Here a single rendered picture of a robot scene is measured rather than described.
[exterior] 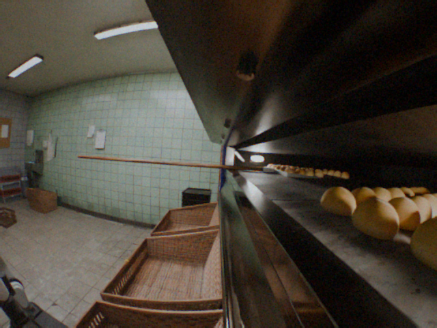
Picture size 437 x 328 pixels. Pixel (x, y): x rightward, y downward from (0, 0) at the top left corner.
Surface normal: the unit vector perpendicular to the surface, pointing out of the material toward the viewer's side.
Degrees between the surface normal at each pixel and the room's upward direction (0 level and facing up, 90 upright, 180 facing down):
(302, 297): 90
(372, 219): 65
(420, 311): 0
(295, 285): 90
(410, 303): 0
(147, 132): 90
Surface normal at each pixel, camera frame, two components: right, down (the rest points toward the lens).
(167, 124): 0.01, 0.06
